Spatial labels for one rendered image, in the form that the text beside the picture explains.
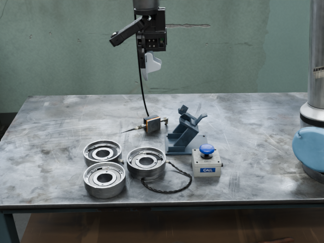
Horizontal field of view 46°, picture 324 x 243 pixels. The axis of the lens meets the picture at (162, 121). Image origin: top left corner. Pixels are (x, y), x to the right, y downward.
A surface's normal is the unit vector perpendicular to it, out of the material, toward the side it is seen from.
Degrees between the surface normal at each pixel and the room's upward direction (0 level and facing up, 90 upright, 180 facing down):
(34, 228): 0
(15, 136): 0
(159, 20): 87
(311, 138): 97
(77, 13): 90
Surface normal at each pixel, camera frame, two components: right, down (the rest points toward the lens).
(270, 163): 0.00, -0.87
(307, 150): -0.62, 0.50
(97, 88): 0.03, 0.50
